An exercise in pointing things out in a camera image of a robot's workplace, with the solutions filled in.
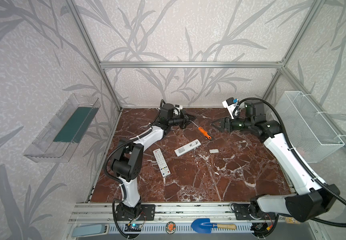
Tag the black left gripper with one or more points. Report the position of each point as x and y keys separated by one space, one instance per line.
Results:
x=183 y=121

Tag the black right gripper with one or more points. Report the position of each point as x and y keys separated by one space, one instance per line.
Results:
x=226 y=124

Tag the orange handled screwdriver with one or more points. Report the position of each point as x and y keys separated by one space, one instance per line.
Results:
x=203 y=131

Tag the white remote control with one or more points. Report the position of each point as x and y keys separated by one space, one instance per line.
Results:
x=187 y=148

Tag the white battery cover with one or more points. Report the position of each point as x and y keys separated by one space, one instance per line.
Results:
x=214 y=151

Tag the white remote with coloured buttons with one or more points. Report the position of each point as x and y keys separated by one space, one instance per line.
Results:
x=164 y=169

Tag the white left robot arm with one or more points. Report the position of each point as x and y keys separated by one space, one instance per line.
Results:
x=124 y=163

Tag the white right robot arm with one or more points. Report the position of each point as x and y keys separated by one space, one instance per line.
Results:
x=313 y=196

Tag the small round orange gadget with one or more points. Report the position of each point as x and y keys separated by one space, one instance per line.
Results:
x=171 y=228

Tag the small tan circuit board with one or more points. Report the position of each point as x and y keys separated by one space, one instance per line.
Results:
x=291 y=220

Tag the green led circuit board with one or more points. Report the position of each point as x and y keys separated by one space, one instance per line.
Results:
x=133 y=227

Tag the grey flat device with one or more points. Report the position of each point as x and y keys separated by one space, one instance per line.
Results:
x=90 y=230

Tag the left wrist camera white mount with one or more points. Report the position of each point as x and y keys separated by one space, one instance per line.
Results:
x=178 y=108

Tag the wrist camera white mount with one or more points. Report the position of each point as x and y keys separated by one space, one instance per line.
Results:
x=233 y=107
x=178 y=108

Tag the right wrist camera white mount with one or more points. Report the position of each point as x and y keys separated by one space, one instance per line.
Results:
x=233 y=107

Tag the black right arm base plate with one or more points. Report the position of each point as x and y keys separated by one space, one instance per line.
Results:
x=242 y=211

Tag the white wire mesh basket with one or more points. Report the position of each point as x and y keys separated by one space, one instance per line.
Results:
x=307 y=128

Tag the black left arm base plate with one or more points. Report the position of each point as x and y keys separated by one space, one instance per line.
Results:
x=139 y=212

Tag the blue trowel wooden handle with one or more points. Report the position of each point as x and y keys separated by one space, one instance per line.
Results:
x=204 y=226

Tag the right side wired circuit board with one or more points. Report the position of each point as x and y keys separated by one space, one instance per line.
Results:
x=262 y=230

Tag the clear plastic wall bin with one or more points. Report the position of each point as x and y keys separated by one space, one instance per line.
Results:
x=60 y=138

